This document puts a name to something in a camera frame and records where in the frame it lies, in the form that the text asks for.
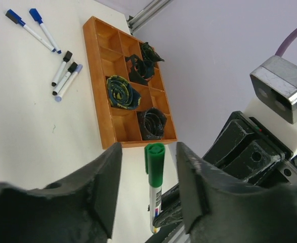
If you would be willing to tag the blue marker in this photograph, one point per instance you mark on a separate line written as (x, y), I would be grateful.
(18, 21)
(38, 18)

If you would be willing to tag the far blue marker left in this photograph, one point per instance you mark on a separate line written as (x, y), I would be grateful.
(18, 21)

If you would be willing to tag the lavender capped marker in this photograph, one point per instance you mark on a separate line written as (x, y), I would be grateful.
(59, 97)

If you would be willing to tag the orange wooden divider tray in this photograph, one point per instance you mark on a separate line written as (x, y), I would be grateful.
(107, 47)

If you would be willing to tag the black capped marker left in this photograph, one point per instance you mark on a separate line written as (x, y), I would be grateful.
(65, 60)

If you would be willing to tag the blue yellow rolled tie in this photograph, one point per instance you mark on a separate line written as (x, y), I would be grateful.
(121, 93)

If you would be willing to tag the aluminium frame post right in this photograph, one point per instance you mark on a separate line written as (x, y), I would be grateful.
(146, 14)

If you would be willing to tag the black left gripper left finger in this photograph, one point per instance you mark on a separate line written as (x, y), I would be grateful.
(80, 207)

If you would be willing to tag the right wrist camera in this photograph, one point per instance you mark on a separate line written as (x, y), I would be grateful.
(275, 105)

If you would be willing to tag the dark floral rolled tie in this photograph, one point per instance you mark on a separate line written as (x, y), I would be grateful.
(152, 123)

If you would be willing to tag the dark rolled tie top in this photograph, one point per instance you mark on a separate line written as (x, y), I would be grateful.
(149, 53)

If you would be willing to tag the black capped marker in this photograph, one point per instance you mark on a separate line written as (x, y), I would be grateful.
(64, 78)
(65, 60)

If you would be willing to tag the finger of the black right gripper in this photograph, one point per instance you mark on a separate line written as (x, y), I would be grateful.
(171, 208)

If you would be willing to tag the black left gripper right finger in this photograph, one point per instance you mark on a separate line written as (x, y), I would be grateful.
(217, 207)

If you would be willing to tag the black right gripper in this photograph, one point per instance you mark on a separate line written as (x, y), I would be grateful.
(248, 151)

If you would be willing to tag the green capped marker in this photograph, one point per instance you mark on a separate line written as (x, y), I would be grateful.
(154, 164)

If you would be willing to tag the black capped marker right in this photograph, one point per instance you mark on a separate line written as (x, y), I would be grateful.
(64, 78)

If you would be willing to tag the far blue marker right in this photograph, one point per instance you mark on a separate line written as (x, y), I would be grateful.
(38, 18)

